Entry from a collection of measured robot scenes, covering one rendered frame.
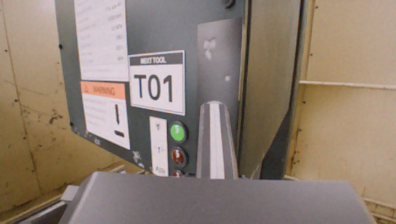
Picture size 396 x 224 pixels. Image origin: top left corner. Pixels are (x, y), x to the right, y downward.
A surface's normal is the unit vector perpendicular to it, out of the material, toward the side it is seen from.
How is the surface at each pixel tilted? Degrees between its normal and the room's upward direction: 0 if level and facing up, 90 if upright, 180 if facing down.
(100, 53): 90
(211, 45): 90
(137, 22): 90
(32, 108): 90
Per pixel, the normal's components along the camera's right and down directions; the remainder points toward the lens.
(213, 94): -0.55, 0.18
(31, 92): 0.84, 0.14
